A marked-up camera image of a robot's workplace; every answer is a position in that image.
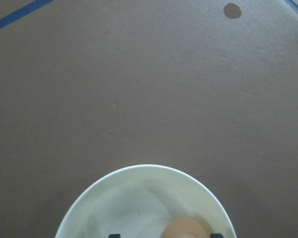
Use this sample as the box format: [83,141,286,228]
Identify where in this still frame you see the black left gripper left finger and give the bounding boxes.
[108,234,121,238]

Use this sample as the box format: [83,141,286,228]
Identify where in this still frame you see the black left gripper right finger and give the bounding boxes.
[210,233,223,238]

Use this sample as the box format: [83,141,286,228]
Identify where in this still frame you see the brown egg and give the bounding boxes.
[160,218,210,238]

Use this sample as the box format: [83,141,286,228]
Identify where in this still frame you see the white paper bowl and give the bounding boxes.
[56,165,236,238]

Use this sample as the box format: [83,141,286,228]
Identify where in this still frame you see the blue tape grid lines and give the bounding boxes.
[0,0,298,238]

